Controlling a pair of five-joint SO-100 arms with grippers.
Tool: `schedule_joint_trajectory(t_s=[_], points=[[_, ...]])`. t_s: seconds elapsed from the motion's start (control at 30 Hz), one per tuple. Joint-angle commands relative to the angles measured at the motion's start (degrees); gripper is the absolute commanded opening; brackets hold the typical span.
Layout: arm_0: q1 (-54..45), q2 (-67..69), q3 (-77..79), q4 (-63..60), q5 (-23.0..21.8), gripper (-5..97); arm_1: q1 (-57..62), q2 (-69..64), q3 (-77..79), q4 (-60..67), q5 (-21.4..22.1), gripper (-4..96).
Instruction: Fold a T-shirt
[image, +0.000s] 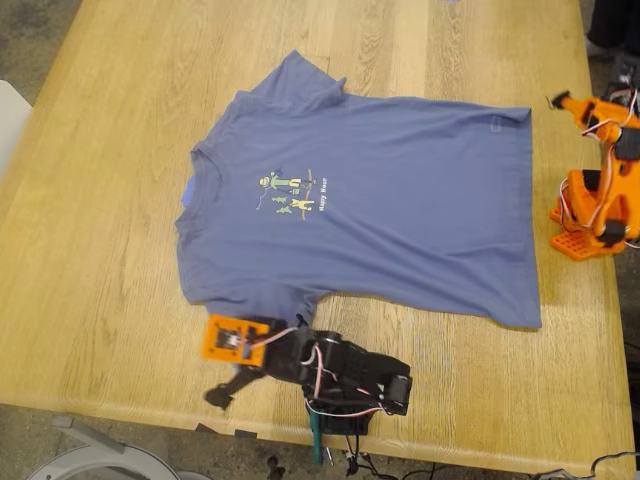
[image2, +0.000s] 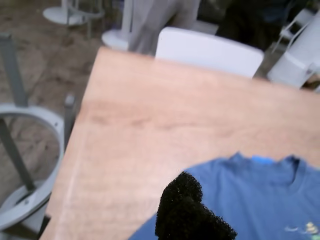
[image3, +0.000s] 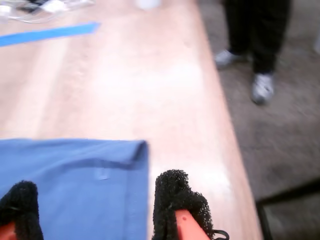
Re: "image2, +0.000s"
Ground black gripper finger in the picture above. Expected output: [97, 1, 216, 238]
[154, 171, 238, 240]

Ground blue printed T-shirt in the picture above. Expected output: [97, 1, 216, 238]
[129, 152, 320, 240]

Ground grey metal table leg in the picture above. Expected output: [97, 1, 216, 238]
[63, 93, 76, 151]

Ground white flat-backed chair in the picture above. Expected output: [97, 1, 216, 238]
[154, 26, 265, 79]

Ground white armrest chair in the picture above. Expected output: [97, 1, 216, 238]
[267, 9, 320, 90]

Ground person in grey trousers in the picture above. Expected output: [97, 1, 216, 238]
[128, 0, 202, 56]

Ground person in dark trousers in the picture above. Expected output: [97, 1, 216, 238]
[216, 0, 288, 50]

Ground grey round metal frame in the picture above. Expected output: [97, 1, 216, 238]
[0, 32, 65, 231]

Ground round pedestal stool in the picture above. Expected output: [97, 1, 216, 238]
[101, 0, 133, 50]
[42, 0, 105, 38]

